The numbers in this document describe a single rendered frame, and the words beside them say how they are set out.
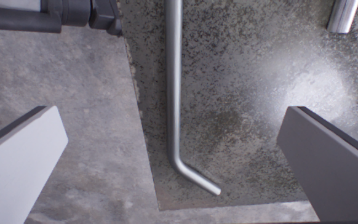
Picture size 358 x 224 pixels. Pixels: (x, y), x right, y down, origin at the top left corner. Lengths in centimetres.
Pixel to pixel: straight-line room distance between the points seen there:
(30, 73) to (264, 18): 128
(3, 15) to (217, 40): 35
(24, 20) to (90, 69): 79
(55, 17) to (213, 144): 37
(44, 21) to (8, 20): 5
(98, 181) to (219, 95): 161
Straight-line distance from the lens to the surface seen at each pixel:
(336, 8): 21
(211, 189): 28
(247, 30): 19
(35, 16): 46
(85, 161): 162
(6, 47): 138
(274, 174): 30
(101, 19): 50
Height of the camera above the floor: 106
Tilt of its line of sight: 59 degrees down
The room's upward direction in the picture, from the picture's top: 177 degrees clockwise
